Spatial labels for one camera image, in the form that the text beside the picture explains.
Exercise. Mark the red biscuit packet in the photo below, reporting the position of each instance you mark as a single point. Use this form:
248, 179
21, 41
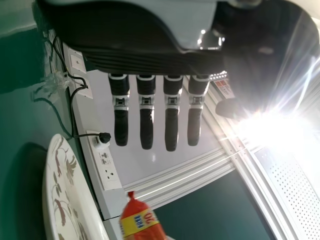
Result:
142, 220

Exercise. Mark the white socket strip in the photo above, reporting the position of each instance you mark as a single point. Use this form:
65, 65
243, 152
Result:
107, 172

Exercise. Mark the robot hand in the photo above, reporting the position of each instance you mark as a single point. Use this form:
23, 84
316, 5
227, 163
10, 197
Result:
140, 32

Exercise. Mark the white-and-orange plug adapter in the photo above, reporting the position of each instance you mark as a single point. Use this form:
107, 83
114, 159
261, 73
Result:
102, 145

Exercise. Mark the white ribbed rail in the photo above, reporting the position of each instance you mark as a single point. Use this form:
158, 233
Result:
180, 177

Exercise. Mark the plate with brown leaf pattern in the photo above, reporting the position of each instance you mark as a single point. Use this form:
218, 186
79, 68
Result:
67, 200

